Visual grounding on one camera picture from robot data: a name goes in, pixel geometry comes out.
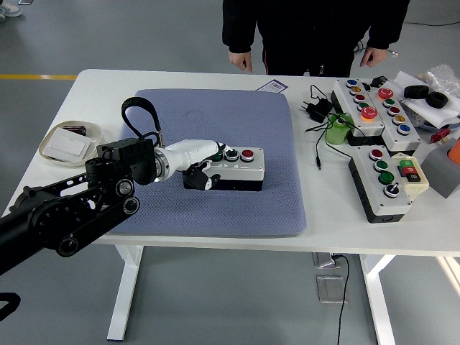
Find grey-blue textured mat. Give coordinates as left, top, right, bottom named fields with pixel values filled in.
left=103, top=88, right=308, bottom=239

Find black adapter cord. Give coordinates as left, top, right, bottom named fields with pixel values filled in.
left=305, top=84, right=367, bottom=170

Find white table leg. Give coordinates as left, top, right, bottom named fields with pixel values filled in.
left=359, top=254, right=398, bottom=345
left=106, top=245, right=144, bottom=341

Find grey four-control button box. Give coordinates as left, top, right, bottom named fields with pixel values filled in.
left=183, top=146, right=266, bottom=192

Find person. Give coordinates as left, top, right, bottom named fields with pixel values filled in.
left=221, top=0, right=410, bottom=77

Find black power adapter plug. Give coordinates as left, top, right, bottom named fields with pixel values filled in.
left=300, top=98, right=335, bottom=124

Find small dark cylinder part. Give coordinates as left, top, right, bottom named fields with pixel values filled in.
left=61, top=124, right=88, bottom=136

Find purple label card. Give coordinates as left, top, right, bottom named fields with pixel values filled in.
left=257, top=79, right=288, bottom=93

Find five-button box with yellow-ringed stop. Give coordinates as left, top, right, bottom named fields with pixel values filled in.
left=330, top=78, right=386, bottom=147

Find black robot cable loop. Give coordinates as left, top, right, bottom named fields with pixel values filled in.
left=0, top=292, right=22, bottom=323

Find four-control box with selector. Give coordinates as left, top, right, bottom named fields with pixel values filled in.
left=348, top=145, right=413, bottom=224

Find five-button box with red mushroom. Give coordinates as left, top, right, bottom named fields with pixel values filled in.
left=366, top=86, right=422, bottom=152

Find clear plastic bag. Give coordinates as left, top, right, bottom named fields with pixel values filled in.
left=425, top=63, right=460, bottom=98

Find orange cone piece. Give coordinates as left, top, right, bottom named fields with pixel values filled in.
left=447, top=138, right=460, bottom=165

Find metal floor socket box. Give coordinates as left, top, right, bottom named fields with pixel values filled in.
left=316, top=275, right=349, bottom=305

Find white paper sheet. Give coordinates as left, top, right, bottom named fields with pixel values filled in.
left=393, top=70, right=460, bottom=129

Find person's right hand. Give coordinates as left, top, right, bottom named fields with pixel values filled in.
left=229, top=50, right=254, bottom=74

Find green tape roll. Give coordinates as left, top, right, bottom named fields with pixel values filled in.
left=326, top=112, right=355, bottom=147

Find beige start-stop switch box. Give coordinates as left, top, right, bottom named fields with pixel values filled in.
left=391, top=152, right=431, bottom=201

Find white sneakers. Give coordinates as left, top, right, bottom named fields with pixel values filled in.
left=0, top=0, right=23, bottom=22

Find red knob part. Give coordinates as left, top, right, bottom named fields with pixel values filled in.
left=430, top=129, right=452, bottom=144

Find white shallow dish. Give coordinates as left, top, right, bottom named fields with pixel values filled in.
left=38, top=120, right=105, bottom=169

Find black foam ring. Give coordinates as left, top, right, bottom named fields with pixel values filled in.
left=425, top=91, right=449, bottom=110
left=403, top=85, right=431, bottom=100

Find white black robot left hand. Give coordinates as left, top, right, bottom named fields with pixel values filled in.
left=165, top=139, right=238, bottom=191

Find grey block stand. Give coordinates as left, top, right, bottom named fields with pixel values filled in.
left=420, top=138, right=460, bottom=199

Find white wall switch plate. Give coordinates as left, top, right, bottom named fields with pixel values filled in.
left=46, top=129, right=93, bottom=160

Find black floor cable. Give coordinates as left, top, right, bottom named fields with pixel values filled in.
left=332, top=254, right=351, bottom=345

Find person's left hand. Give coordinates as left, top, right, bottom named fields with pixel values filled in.
left=360, top=46, right=391, bottom=68

